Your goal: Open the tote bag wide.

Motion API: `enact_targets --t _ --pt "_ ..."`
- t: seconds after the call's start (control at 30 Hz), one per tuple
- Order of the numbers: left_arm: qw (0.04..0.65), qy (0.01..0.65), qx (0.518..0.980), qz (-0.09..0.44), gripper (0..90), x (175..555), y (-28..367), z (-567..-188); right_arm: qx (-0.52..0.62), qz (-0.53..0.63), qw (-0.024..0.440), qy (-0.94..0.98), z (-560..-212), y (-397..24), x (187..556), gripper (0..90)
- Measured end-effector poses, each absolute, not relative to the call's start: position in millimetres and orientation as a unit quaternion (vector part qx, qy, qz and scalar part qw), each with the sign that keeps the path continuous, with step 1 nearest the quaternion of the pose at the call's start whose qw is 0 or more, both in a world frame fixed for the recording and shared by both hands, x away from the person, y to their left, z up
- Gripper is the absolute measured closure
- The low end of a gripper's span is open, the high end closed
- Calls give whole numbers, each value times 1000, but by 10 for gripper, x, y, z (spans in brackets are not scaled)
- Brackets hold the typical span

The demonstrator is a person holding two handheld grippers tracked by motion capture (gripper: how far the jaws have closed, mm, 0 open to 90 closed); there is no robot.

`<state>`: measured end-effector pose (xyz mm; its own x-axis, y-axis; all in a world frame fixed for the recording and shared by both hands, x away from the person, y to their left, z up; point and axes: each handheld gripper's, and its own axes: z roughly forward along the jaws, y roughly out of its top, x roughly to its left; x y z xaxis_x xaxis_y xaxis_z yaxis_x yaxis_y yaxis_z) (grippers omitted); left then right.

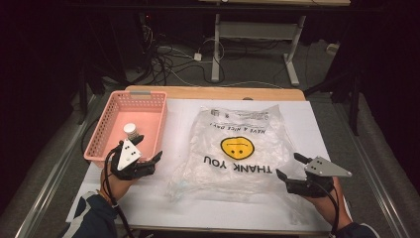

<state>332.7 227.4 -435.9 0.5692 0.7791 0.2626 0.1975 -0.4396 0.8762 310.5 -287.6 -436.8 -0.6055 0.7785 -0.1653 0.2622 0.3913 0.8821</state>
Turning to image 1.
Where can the black stand leg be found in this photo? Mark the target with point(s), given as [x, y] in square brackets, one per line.
[354, 105]
[82, 99]

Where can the person's right hand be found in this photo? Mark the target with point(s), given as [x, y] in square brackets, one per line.
[325, 205]

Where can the pink plastic basket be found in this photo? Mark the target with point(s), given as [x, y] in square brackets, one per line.
[133, 114]

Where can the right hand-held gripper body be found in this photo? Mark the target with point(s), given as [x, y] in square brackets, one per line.
[325, 169]

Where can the metal floor rail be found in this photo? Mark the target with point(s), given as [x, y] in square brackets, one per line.
[376, 175]
[52, 178]

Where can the beige power strip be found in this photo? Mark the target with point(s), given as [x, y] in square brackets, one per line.
[332, 48]

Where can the clear smiley plastic bag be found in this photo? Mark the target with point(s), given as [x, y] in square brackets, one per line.
[237, 172]

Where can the small white bottle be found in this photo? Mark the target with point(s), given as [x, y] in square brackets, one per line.
[130, 130]

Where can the person's left hand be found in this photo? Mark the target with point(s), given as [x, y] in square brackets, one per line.
[117, 186]

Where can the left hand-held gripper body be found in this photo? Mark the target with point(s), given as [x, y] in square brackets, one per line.
[128, 155]

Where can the white power adapter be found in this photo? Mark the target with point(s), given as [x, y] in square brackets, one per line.
[197, 57]

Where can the white table mat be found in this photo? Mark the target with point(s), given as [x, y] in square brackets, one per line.
[178, 205]

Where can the white metal desk frame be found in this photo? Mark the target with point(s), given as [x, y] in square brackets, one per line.
[257, 31]

